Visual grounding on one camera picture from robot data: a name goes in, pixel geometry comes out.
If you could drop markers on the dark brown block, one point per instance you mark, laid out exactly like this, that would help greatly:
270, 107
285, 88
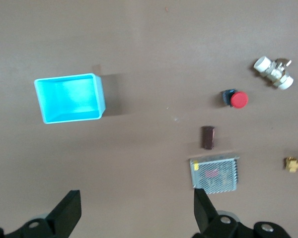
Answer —
208, 137

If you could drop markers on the metal mesh power supply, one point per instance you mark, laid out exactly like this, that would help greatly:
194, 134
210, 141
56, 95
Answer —
213, 173

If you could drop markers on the blue plastic bin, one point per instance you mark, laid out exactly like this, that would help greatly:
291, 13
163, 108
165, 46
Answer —
69, 99

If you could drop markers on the red push button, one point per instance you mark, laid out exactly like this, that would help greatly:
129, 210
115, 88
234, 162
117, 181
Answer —
239, 99

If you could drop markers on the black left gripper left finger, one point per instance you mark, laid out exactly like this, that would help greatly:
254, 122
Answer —
64, 215

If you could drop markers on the metal valve white ends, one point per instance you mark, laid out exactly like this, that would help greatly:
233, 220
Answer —
275, 72

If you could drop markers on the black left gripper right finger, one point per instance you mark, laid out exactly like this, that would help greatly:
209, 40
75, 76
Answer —
206, 218

